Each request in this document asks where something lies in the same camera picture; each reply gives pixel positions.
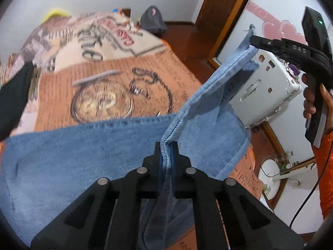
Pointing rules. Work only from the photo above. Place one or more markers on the white suitcase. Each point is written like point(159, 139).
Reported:
point(270, 88)

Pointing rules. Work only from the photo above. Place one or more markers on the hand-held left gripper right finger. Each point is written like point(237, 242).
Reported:
point(174, 161)

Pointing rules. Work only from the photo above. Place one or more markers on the yellow pillow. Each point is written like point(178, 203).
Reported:
point(56, 14)

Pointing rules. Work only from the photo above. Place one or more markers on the black cloth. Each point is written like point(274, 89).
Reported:
point(13, 104)

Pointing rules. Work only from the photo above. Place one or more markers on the pink heart sticker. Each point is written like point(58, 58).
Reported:
point(275, 28)

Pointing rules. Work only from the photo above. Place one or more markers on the person's right forearm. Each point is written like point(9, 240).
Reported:
point(325, 174)

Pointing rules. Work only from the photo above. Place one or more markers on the wooden door frame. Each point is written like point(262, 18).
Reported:
point(223, 5)

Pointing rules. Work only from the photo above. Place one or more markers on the printed blanket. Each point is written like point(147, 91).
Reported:
point(104, 88)

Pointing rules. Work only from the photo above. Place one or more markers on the grey bag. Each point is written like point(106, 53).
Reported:
point(153, 20)

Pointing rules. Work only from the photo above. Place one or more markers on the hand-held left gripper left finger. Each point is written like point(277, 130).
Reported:
point(157, 161)

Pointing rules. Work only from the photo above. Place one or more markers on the person's right hand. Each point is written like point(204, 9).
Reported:
point(309, 99)

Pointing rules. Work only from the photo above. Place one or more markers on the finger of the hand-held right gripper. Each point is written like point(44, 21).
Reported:
point(275, 42)
point(307, 66)

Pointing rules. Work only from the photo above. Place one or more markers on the blue denim pants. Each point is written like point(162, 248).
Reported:
point(78, 148)

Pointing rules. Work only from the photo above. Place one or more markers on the white standing fan base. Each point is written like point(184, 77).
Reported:
point(269, 177)

